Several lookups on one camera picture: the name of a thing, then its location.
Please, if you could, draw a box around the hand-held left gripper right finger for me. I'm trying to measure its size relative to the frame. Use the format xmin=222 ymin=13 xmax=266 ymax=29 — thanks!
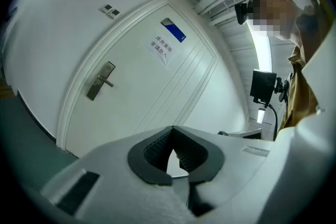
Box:
xmin=173 ymin=125 xmax=276 ymax=217

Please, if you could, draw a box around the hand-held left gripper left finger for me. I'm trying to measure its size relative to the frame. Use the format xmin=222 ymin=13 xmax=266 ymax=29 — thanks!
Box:
xmin=41 ymin=125 xmax=188 ymax=218

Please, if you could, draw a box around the white door with metal handle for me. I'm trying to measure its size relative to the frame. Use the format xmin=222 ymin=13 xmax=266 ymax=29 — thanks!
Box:
xmin=62 ymin=2 xmax=221 ymax=153

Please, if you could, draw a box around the blue door sign plate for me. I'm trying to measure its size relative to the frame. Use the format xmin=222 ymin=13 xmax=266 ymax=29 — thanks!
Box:
xmin=160 ymin=17 xmax=187 ymax=44

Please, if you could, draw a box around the black chest-mounted device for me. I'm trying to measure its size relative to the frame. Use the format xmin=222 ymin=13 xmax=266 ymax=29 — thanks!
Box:
xmin=249 ymin=69 xmax=278 ymax=105

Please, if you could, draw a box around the mustard shirt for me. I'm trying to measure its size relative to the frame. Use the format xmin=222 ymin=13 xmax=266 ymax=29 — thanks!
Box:
xmin=277 ymin=46 xmax=320 ymax=134

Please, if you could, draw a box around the white paper notice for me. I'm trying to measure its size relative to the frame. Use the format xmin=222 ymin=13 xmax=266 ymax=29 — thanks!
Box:
xmin=143 ymin=31 xmax=182 ymax=66

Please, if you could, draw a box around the person's head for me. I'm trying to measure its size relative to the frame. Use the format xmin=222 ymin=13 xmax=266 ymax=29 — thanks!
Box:
xmin=246 ymin=0 xmax=305 ymax=41

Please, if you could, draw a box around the black cable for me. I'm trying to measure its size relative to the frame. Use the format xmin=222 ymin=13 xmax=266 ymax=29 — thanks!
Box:
xmin=265 ymin=102 xmax=279 ymax=141

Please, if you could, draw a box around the silver door lock with handle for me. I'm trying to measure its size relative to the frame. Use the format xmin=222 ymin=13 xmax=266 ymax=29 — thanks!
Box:
xmin=86 ymin=61 xmax=116 ymax=101

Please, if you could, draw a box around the black device mount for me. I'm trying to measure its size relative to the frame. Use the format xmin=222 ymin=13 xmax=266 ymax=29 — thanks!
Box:
xmin=272 ymin=77 xmax=289 ymax=103

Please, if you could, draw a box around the black head-worn camera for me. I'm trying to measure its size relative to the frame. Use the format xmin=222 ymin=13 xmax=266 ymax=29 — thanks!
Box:
xmin=234 ymin=2 xmax=249 ymax=25

